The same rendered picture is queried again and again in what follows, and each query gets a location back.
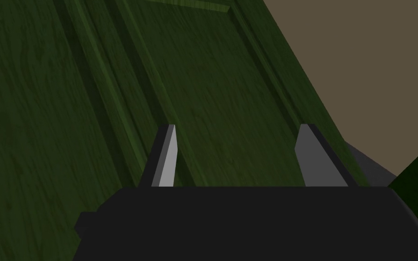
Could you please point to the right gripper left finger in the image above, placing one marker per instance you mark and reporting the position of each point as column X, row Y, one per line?
column 164, row 159

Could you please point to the dark green wooden door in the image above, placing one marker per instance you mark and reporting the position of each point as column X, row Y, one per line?
column 209, row 90

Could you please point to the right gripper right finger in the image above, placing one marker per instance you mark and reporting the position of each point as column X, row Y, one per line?
column 317, row 163

